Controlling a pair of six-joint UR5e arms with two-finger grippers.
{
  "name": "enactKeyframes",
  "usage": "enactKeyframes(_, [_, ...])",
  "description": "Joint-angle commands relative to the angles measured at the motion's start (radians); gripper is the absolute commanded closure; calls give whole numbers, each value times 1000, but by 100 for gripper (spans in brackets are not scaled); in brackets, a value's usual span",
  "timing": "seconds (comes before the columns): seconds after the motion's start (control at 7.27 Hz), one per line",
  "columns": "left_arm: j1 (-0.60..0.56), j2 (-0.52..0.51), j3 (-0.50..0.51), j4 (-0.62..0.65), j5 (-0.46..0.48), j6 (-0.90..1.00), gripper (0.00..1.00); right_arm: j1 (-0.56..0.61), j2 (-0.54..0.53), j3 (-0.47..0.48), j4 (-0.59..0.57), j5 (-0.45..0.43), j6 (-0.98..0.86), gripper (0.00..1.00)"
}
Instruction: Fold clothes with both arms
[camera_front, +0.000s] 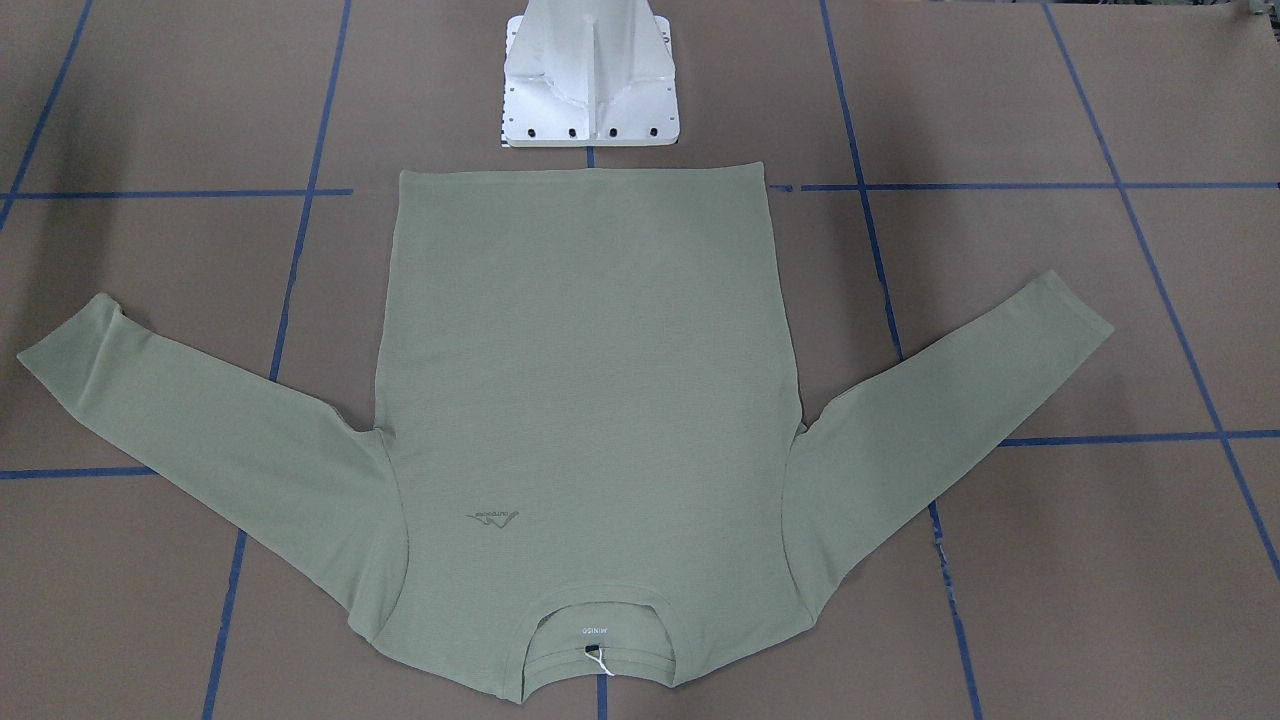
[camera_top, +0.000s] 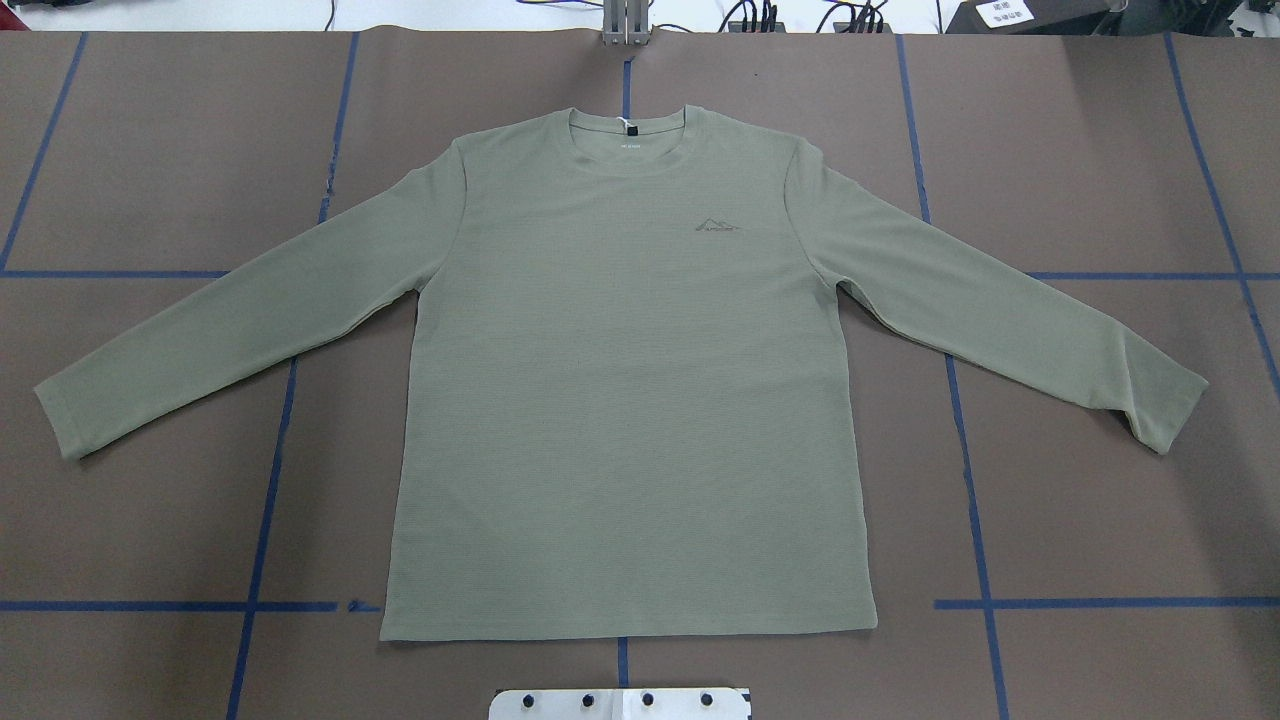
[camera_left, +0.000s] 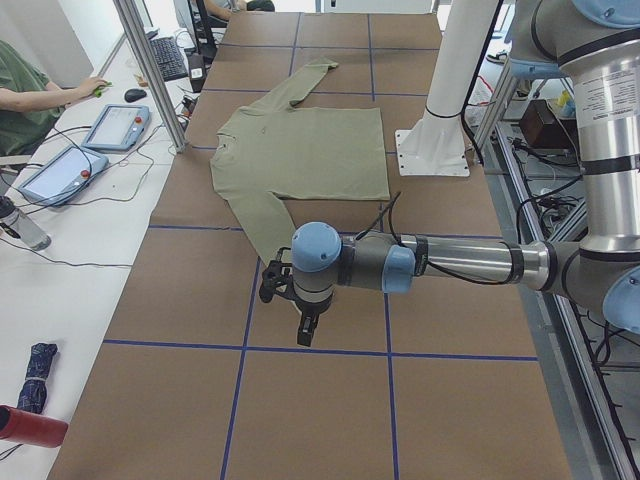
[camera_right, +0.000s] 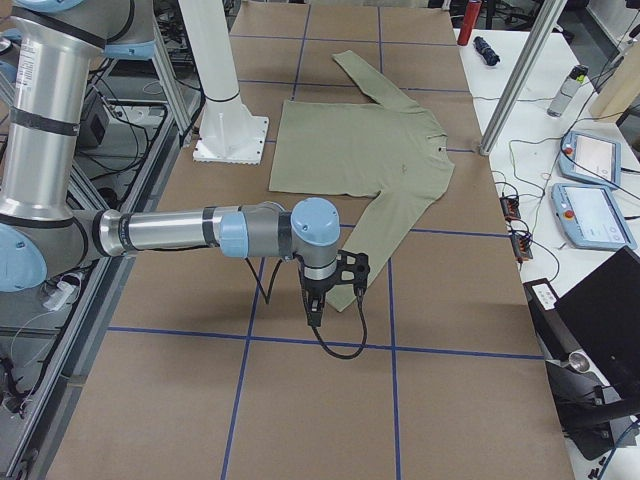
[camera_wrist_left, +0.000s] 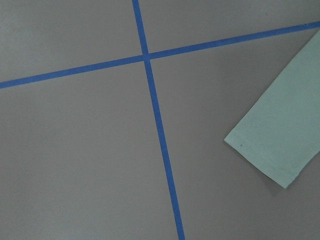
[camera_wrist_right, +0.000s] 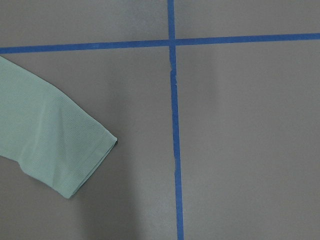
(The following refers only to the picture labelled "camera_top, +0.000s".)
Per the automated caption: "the olive green long-sleeve shirt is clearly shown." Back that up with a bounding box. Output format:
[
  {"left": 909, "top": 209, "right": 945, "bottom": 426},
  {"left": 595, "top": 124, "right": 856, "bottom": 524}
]
[{"left": 35, "top": 106, "right": 1207, "bottom": 641}]

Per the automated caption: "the brown paper table cover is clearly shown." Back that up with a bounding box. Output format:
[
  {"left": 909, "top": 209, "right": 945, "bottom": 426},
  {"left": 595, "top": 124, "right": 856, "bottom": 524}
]
[{"left": 3, "top": 26, "right": 1277, "bottom": 719}]

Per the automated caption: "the black box with label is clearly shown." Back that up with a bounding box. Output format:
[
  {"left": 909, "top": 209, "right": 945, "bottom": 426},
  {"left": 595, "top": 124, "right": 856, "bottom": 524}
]
[{"left": 943, "top": 1, "right": 1129, "bottom": 36}]

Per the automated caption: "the aluminium frame post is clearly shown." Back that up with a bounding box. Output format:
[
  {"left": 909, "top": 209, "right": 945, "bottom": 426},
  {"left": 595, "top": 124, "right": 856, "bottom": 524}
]
[{"left": 600, "top": 0, "right": 652, "bottom": 47}]

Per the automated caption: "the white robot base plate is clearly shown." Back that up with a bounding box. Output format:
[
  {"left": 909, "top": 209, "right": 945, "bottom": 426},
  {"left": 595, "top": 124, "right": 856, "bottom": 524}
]
[{"left": 488, "top": 687, "right": 753, "bottom": 719}]

